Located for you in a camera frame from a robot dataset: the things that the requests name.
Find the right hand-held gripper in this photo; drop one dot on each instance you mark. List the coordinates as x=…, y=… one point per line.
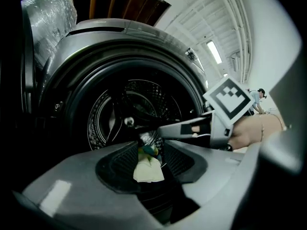
x=227, y=104

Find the person's right forearm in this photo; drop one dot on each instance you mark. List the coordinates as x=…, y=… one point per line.
x=251, y=130

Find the plastic-wrapped dark bundle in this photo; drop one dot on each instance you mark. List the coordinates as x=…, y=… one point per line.
x=50, y=25

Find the ceiling light panel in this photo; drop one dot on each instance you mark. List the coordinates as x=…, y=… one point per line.
x=214, y=51

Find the cream printed clothes piece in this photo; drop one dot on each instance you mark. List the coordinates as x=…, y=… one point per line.
x=148, y=170

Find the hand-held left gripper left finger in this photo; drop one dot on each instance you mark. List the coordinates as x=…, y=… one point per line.
x=79, y=176

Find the dark grey washing machine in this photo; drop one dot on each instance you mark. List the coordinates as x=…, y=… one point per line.
x=115, y=75

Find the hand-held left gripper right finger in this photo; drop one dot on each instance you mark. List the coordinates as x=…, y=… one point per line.
x=216, y=171

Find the wooden slatted frame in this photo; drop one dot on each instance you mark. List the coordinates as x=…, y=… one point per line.
x=115, y=1

